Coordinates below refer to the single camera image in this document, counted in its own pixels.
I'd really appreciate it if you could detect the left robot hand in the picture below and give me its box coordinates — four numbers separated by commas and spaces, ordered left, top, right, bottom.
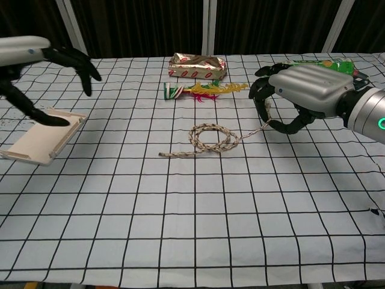
0, 36, 102, 127

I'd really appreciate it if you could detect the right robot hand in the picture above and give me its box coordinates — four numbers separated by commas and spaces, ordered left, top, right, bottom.
248, 63, 359, 135

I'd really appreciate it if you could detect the braided beige rope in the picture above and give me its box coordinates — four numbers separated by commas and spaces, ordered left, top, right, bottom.
158, 101, 273, 159

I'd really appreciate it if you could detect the black ribbed partition panel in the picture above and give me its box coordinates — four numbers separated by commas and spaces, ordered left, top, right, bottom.
0, 0, 79, 60
69, 0, 205, 58
214, 0, 343, 56
330, 0, 385, 54

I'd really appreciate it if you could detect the green plastic drink bottle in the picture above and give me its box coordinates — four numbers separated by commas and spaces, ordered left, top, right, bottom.
276, 57, 356, 75

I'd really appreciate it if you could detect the dark red-printed booklet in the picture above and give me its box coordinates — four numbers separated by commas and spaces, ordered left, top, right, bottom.
351, 69, 370, 90

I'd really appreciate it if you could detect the white plastic tray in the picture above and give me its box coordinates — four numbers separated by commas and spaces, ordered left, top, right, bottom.
0, 107, 88, 167

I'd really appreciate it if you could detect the gold foil snack package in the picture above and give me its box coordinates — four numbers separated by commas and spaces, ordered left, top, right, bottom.
168, 52, 227, 81

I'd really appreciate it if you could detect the white black-grid tablecloth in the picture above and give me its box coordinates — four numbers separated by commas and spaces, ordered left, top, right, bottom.
0, 51, 385, 279

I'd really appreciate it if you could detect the grey metal partition post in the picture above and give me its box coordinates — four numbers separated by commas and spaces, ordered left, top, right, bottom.
55, 0, 90, 59
201, 0, 218, 57
322, 0, 353, 54

